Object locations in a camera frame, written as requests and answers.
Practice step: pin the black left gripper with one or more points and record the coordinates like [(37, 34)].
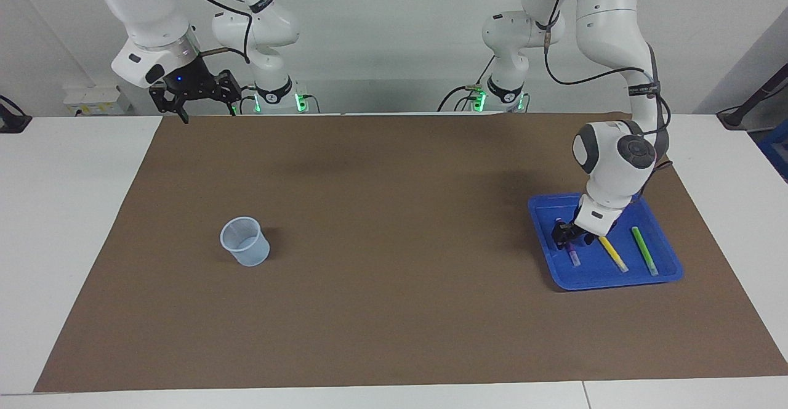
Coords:
[(578, 227)]

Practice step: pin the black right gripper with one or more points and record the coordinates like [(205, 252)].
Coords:
[(188, 82)]

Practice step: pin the yellow marker pen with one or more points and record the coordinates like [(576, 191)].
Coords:
[(614, 255)]

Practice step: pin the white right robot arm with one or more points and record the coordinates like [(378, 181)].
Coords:
[(148, 8)]

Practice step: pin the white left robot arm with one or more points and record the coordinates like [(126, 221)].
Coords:
[(606, 21)]

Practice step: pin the blue plastic tray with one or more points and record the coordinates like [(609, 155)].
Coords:
[(591, 276)]

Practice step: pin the green marker pen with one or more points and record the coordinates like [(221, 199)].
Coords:
[(644, 252)]

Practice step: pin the translucent plastic cup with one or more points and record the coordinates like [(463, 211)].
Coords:
[(246, 249)]

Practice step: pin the black clamp base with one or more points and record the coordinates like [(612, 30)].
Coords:
[(12, 122)]

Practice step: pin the brown table mat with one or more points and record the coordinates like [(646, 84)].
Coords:
[(394, 323)]

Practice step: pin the blue storage bin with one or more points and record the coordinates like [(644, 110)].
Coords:
[(777, 150)]

